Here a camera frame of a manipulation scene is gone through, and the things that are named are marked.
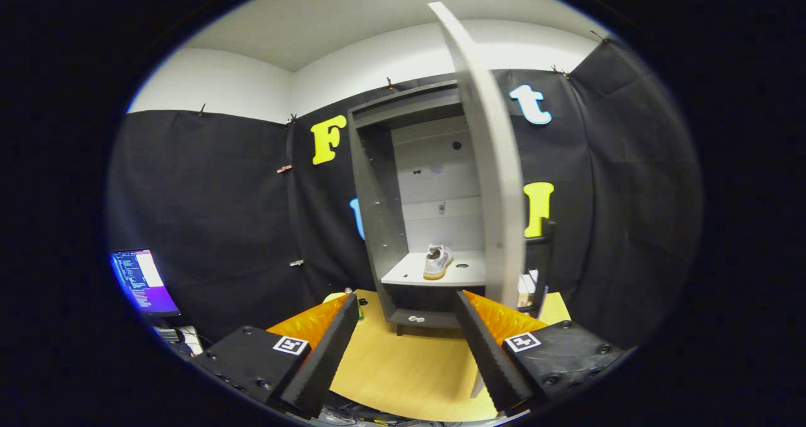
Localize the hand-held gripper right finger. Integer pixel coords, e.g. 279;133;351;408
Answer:
454;290;626;418

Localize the grey shoe cabinet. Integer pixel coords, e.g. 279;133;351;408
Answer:
348;79;504;337

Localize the white cover book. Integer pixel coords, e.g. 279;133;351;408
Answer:
517;270;540;309

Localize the white shoe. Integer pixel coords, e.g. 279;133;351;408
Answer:
423;244;453;281

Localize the black backdrop cloth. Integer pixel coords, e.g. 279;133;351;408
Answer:
106;37;703;352

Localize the computer monitor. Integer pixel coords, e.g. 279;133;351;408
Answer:
110;248;181;318

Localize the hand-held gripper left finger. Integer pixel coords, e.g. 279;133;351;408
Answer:
191;293;361;419

